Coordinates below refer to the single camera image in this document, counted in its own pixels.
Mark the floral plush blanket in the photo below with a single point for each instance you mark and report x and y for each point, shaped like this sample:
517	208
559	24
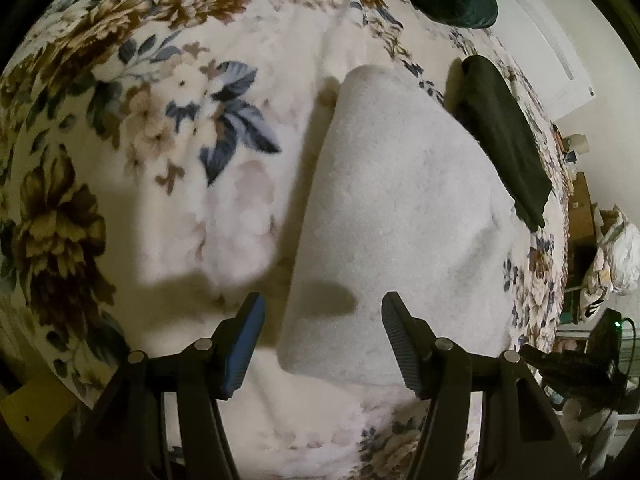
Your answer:
150	110

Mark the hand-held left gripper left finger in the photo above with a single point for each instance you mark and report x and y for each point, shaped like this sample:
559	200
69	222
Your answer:
245	345

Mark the white towel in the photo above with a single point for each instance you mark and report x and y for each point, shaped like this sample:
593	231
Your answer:
400	200

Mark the white crumpled bundle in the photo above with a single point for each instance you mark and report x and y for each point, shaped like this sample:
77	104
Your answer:
620	255

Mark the pile of mixed clothes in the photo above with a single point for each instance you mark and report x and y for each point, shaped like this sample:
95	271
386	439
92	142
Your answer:
592	302

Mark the small table lamp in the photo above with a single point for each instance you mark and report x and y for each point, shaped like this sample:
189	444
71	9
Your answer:
577	145

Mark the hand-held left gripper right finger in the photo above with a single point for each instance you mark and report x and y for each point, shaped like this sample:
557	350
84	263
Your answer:
400	345

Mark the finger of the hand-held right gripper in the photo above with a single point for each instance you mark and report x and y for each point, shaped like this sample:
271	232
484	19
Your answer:
555	362

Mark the yellow board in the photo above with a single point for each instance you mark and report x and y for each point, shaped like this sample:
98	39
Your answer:
35	415

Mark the white bed headboard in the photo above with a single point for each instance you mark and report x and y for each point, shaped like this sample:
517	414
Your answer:
550	50

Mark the black folded cloth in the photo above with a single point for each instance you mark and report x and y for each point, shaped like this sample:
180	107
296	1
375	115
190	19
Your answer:
500	140

